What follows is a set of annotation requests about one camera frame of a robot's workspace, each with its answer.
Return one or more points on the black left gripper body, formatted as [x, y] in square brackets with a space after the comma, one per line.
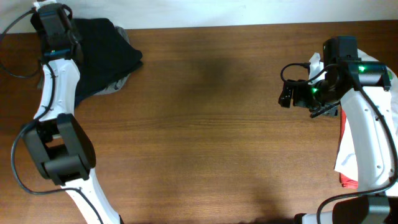
[58, 38]

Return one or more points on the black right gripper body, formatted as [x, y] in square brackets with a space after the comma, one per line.
[300, 97]

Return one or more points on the black shorts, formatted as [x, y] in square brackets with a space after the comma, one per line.
[105, 56]

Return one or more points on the red and white shirt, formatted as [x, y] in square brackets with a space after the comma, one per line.
[346, 163]

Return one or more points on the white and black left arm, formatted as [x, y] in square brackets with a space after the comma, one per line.
[57, 144]

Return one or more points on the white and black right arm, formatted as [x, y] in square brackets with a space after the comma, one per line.
[362, 89]

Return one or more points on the folded grey garment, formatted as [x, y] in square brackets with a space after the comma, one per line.
[119, 84]

